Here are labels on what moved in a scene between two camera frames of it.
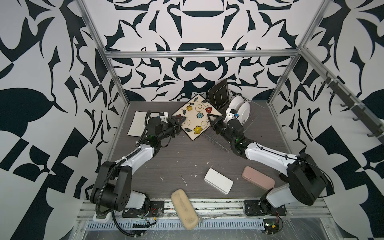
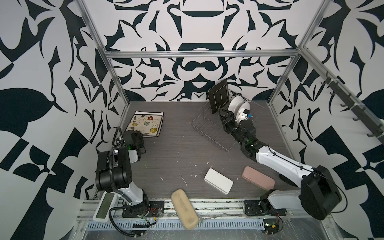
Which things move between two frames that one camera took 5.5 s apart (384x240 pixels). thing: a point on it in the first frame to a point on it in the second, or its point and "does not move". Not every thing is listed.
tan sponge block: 185,209 does not move
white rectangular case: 218,181 does not move
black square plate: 218,95 does not move
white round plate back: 234,103 does not move
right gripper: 217,123 to 228,118
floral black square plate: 196,110 to 150,125
